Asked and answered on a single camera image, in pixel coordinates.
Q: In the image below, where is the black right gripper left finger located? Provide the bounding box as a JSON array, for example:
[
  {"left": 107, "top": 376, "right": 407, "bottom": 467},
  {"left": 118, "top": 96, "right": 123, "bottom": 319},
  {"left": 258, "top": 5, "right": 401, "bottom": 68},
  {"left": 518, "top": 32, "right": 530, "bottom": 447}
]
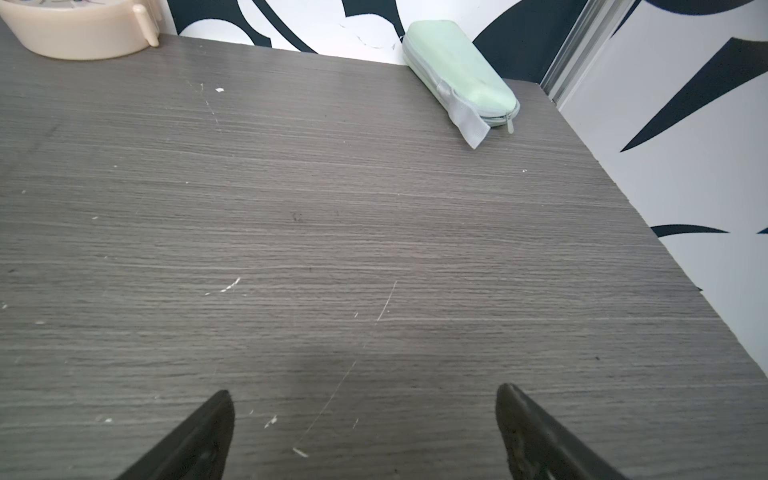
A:
[{"left": 118, "top": 390, "right": 235, "bottom": 480}]

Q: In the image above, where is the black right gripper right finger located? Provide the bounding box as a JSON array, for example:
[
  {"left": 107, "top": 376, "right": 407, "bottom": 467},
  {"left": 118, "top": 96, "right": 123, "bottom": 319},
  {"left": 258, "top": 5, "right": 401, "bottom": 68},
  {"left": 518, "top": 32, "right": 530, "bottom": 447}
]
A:
[{"left": 495, "top": 383, "right": 624, "bottom": 479}]

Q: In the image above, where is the beige round alarm clock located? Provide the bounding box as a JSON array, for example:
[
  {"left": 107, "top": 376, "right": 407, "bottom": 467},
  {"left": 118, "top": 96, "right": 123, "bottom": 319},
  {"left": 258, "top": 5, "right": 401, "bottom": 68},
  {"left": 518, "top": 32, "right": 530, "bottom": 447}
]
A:
[{"left": 1, "top": 0, "right": 164, "bottom": 61}]

